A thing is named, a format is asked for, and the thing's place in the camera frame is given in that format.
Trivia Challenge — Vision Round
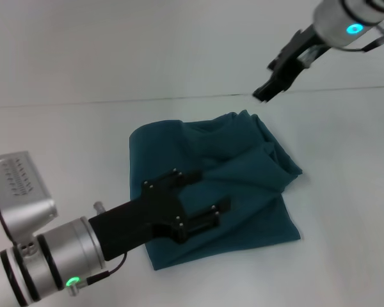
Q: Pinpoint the left arm cable with plug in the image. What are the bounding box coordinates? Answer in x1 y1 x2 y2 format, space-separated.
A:
66 200 129 297

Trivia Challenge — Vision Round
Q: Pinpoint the right arm cable with plug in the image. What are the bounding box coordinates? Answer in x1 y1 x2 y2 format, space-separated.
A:
341 35 384 54

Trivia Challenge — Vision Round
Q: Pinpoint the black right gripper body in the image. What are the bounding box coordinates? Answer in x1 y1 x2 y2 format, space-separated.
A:
268 26 331 92

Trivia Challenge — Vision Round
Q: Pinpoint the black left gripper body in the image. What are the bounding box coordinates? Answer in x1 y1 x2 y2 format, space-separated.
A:
88 177 187 262

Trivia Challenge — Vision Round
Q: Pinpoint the teal t-shirt with FREE print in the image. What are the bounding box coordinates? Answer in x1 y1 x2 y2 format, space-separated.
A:
129 109 305 272

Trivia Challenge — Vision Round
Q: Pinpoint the arm cable with plug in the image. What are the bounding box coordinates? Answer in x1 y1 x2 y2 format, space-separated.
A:
66 200 129 297
341 35 384 54

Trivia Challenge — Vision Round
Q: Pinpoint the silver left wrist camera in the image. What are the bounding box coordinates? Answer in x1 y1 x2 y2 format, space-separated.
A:
0 150 59 244

